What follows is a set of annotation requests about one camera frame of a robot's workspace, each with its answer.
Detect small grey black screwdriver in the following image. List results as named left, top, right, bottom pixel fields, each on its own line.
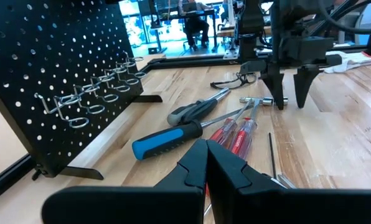
left=167, top=87, right=232, bottom=127

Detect clear safety glasses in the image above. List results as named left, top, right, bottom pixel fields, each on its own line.
left=210, top=72, right=258, bottom=91

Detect black metal pegboard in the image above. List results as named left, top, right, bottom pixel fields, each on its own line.
left=0, top=0, right=163, bottom=181

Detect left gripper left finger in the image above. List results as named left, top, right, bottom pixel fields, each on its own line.
left=41, top=138, right=209, bottom=224

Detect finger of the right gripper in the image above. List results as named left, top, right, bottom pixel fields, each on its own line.
left=260, top=66, right=286, bottom=111
left=293, top=67, right=321, bottom=110

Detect chrome wire ring rack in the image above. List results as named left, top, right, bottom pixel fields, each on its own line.
left=34, top=51, right=148, bottom=129

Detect red clear handle screwdriver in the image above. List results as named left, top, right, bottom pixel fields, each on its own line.
left=228, top=99, right=263, bottom=161
left=209, top=99, right=255, bottom=149

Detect thin black hex key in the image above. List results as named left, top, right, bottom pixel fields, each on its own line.
left=268, top=132, right=278, bottom=180

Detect blue black handle screwdriver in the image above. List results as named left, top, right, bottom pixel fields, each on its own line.
left=131, top=104, right=255, bottom=161

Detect person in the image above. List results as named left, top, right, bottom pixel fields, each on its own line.
left=176, top=0, right=212, bottom=51

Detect chrome socket extension bar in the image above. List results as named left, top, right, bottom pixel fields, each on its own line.
left=239, top=96, right=289, bottom=107

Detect white work glove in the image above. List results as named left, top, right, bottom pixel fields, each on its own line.
left=323, top=50, right=371, bottom=75

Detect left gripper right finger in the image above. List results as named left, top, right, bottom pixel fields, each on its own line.
left=206, top=139, right=371, bottom=224

